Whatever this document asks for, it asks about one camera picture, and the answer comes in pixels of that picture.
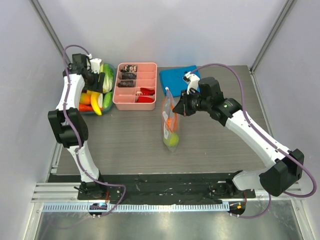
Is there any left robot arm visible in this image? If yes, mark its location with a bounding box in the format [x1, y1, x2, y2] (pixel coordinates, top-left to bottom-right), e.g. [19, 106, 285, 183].
[47, 53, 107, 200]

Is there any clear zip top bag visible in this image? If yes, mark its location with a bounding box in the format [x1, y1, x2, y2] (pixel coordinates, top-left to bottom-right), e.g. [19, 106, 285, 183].
[161, 87, 180, 152]

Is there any green pear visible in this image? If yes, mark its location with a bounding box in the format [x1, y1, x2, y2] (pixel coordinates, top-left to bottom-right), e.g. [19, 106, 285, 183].
[163, 132, 179, 148]

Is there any pink divided tray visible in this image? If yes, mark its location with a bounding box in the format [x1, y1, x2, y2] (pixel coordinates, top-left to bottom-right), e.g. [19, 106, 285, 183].
[112, 62, 158, 111]

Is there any dark sushi roll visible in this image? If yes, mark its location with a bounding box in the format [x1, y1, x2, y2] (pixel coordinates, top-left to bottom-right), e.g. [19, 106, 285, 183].
[120, 64, 138, 73]
[119, 72, 137, 80]
[117, 79, 136, 88]

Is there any green orange mango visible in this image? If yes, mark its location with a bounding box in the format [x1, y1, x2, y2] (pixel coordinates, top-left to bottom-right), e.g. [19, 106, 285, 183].
[79, 92, 91, 105]

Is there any small orange fruit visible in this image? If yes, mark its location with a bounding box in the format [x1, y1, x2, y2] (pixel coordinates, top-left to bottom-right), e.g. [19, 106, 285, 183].
[166, 117, 177, 131]

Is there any teal food bowl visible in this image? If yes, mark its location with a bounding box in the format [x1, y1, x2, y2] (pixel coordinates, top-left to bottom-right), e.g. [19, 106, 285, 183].
[80, 64, 116, 115]

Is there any purple cable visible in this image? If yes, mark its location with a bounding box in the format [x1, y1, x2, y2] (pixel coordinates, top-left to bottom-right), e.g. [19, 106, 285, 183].
[191, 62, 316, 218]
[62, 44, 127, 218]

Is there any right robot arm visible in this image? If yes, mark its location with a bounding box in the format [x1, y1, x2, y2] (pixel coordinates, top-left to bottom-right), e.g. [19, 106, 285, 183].
[173, 73, 304, 198]

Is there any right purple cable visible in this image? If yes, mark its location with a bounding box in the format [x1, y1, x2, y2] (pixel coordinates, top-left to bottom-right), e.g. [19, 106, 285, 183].
[191, 62, 316, 218]

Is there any perforated cable rail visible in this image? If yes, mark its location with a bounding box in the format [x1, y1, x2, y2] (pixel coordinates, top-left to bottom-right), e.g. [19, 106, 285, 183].
[42, 202, 230, 213]

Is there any yellow banana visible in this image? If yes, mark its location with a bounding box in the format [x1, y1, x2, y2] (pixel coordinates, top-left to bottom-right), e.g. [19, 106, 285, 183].
[90, 91, 103, 116]

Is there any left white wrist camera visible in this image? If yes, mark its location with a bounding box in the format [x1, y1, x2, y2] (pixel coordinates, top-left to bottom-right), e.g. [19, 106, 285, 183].
[87, 53, 104, 74]

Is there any green lettuce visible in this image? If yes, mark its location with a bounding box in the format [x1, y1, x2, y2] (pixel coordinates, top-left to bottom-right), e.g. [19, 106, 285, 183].
[102, 63, 114, 94]

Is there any orange carrot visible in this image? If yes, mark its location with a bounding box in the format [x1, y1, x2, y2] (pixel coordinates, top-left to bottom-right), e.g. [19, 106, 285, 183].
[78, 103, 94, 112]

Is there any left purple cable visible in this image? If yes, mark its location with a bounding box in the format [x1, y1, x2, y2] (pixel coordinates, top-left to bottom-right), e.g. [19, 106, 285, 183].
[62, 44, 127, 218]

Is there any blue folded cloth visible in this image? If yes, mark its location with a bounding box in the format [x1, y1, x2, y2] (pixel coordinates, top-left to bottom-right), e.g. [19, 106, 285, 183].
[159, 65, 197, 97]

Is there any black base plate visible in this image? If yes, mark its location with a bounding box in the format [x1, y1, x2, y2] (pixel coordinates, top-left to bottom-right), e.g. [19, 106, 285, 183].
[48, 173, 259, 205]

